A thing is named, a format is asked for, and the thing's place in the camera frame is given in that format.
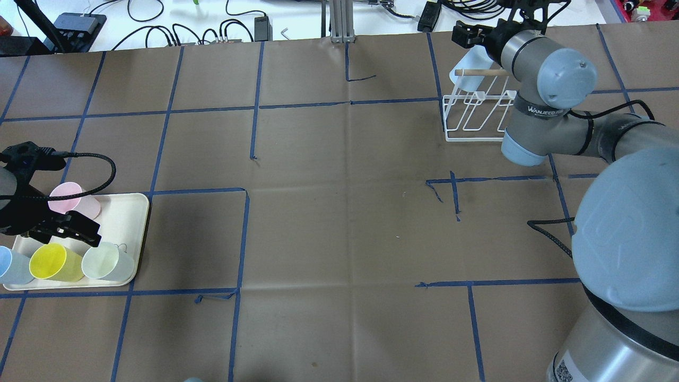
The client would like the white wire cup rack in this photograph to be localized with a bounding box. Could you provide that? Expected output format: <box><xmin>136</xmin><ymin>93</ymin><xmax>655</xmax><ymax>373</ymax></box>
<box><xmin>441</xmin><ymin>68</ymin><xmax>518</xmax><ymax>143</ymax></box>

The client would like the light blue cup rear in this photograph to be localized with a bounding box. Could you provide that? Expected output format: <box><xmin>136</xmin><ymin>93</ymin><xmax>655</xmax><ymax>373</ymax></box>
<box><xmin>1</xmin><ymin>246</ymin><xmax>34</xmax><ymax>284</ymax></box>

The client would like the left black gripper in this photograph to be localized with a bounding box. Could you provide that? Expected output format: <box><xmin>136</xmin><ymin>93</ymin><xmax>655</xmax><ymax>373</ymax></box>
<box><xmin>1</xmin><ymin>141</ymin><xmax>102</xmax><ymax>247</ymax></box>

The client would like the cream plastic tray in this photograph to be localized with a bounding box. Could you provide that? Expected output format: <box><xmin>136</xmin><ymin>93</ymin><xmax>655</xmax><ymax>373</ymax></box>
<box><xmin>2</xmin><ymin>192</ymin><xmax>151</xmax><ymax>291</ymax></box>

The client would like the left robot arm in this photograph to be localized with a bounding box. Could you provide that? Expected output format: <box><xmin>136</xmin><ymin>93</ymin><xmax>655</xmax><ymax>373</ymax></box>
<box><xmin>1</xmin><ymin>141</ymin><xmax>117</xmax><ymax>247</ymax></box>

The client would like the black power adapter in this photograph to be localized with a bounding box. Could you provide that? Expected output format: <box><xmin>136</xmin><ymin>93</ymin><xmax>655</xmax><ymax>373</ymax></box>
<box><xmin>253</xmin><ymin>15</ymin><xmax>273</xmax><ymax>42</ymax></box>

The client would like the yellow plastic cup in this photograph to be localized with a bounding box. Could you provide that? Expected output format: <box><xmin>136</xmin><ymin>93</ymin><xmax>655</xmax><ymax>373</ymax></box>
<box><xmin>29</xmin><ymin>242</ymin><xmax>84</xmax><ymax>282</ymax></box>

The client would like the black braided cable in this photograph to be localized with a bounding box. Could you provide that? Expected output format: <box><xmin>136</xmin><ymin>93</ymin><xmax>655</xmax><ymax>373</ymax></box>
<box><xmin>526</xmin><ymin>99</ymin><xmax>657</xmax><ymax>261</ymax></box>

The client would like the light blue plastic cup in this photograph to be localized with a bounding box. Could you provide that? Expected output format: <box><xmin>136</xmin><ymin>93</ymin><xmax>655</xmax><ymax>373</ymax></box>
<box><xmin>449</xmin><ymin>46</ymin><xmax>494</xmax><ymax>92</ymax></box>

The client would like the white plastic cup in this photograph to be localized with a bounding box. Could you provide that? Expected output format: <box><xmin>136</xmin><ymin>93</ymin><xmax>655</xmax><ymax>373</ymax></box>
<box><xmin>82</xmin><ymin>242</ymin><xmax>135</xmax><ymax>281</ymax></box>

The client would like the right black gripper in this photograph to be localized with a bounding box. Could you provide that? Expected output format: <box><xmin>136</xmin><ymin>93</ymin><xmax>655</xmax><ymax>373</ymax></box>
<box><xmin>451</xmin><ymin>1</ymin><xmax>571</xmax><ymax>64</ymax></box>

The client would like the pink plastic cup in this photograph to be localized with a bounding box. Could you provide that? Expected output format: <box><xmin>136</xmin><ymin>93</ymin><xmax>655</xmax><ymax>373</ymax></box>
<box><xmin>48</xmin><ymin>182</ymin><xmax>101</xmax><ymax>220</ymax></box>

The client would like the aluminium frame post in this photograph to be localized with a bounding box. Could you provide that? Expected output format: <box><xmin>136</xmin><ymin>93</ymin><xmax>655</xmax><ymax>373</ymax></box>
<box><xmin>329</xmin><ymin>0</ymin><xmax>356</xmax><ymax>44</ymax></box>

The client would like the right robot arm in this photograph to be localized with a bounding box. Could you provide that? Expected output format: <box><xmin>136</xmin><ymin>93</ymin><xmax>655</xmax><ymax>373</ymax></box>
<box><xmin>451</xmin><ymin>1</ymin><xmax>678</xmax><ymax>381</ymax></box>

